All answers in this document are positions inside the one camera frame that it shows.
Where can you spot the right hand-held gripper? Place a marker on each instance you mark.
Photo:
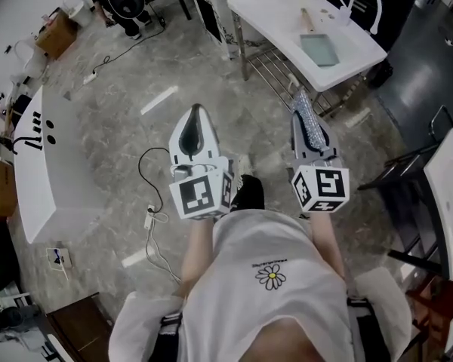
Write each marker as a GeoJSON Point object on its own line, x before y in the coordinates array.
{"type": "Point", "coordinates": [322, 187]}

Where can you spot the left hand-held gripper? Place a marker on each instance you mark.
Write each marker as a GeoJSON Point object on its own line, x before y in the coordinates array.
{"type": "Point", "coordinates": [202, 194]}

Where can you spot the grey scrubbing cloth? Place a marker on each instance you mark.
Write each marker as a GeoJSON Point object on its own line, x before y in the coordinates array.
{"type": "Point", "coordinates": [306, 108]}

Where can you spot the teal glass tray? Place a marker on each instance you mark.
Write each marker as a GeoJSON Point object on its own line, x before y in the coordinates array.
{"type": "Point", "coordinates": [321, 49]}

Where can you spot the person's left forearm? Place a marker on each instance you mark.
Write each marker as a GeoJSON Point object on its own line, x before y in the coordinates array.
{"type": "Point", "coordinates": [196, 255]}

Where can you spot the person's right forearm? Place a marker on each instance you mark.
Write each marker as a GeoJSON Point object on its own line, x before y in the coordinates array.
{"type": "Point", "coordinates": [326, 240]}

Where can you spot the black shoe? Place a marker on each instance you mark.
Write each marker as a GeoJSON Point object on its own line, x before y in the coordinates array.
{"type": "Point", "coordinates": [249, 196]}

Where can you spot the metal sink rack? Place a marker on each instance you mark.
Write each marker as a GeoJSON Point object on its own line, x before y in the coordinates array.
{"type": "Point", "coordinates": [272, 74]}

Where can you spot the white power strip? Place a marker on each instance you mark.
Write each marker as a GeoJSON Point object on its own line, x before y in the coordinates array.
{"type": "Point", "coordinates": [90, 77]}
{"type": "Point", "coordinates": [149, 217]}

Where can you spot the black metal stand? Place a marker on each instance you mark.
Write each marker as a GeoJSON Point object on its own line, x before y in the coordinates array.
{"type": "Point", "coordinates": [407, 187]}

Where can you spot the white curved faucet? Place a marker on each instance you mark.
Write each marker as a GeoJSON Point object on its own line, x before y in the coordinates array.
{"type": "Point", "coordinates": [344, 15]}

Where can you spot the white ceramic sink basin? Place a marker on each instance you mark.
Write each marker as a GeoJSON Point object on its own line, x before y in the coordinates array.
{"type": "Point", "coordinates": [272, 13]}

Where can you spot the white sink with black tap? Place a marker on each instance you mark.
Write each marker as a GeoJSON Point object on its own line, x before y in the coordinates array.
{"type": "Point", "coordinates": [449, 202]}

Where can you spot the white counter with black marks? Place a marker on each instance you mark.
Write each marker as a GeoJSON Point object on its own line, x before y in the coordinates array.
{"type": "Point", "coordinates": [34, 187]}

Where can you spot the white daisy-print t-shirt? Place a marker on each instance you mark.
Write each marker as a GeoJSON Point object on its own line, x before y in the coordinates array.
{"type": "Point", "coordinates": [264, 307]}

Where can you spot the brown cardboard box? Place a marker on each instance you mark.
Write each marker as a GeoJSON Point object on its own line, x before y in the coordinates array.
{"type": "Point", "coordinates": [0, 187]}
{"type": "Point", "coordinates": [56, 32]}

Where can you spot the dark wooden cabinet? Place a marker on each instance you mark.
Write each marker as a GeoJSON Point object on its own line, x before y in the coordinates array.
{"type": "Point", "coordinates": [79, 326]}

